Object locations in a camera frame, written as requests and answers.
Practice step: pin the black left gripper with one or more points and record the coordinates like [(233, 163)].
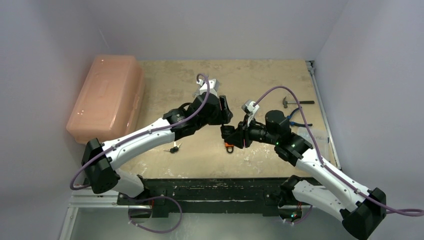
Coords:
[(224, 114)]

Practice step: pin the pink translucent plastic box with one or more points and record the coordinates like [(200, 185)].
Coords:
[(110, 99)]

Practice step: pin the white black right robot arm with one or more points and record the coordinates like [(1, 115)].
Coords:
[(354, 205)]

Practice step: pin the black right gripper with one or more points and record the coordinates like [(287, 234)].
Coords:
[(245, 135)]

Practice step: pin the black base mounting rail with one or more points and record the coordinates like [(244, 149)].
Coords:
[(259, 195)]

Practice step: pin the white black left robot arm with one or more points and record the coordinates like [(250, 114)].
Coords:
[(101, 160)]

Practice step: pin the orange black padlock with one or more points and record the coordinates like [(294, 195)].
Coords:
[(229, 148)]

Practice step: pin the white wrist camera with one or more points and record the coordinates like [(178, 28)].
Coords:
[(212, 85), (250, 107)]

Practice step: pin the black key bunch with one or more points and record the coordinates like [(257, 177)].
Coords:
[(174, 149)]

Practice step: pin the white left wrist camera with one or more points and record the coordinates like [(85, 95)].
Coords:
[(212, 85)]

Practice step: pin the clear plastic screw organizer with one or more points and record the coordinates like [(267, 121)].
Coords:
[(322, 139)]

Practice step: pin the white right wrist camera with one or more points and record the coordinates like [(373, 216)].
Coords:
[(250, 107)]

